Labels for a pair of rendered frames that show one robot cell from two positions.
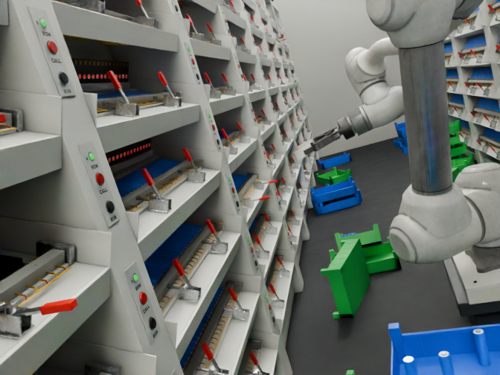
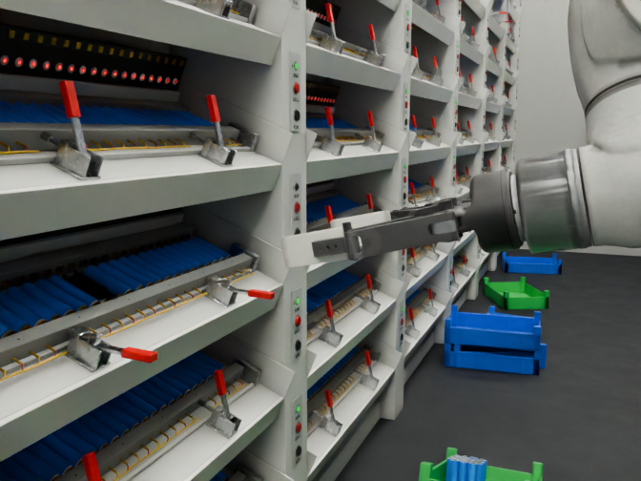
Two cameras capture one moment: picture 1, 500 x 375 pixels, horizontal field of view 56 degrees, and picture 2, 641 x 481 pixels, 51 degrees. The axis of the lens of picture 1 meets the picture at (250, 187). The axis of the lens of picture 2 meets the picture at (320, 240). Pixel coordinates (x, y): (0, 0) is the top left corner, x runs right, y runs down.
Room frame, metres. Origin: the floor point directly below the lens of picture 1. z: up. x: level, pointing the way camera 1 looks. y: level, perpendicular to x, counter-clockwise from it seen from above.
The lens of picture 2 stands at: (0.99, -0.31, 0.76)
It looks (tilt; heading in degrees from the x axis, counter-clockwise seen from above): 9 degrees down; 9
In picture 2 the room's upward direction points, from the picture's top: straight up
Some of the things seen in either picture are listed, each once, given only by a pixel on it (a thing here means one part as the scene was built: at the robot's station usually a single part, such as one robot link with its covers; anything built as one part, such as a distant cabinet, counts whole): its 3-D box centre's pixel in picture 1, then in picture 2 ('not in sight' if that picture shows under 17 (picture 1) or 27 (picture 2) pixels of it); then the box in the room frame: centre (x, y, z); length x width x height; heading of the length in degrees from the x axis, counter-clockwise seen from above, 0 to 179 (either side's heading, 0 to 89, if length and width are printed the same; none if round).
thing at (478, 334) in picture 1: (481, 347); not in sight; (0.75, -0.31, 0.36); 0.02 x 0.02 x 0.06
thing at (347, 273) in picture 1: (347, 276); not in sight; (1.79, -0.27, 0.10); 0.30 x 0.08 x 0.20; 150
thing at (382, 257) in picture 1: (363, 258); not in sight; (2.07, -0.40, 0.04); 0.30 x 0.20 x 0.08; 77
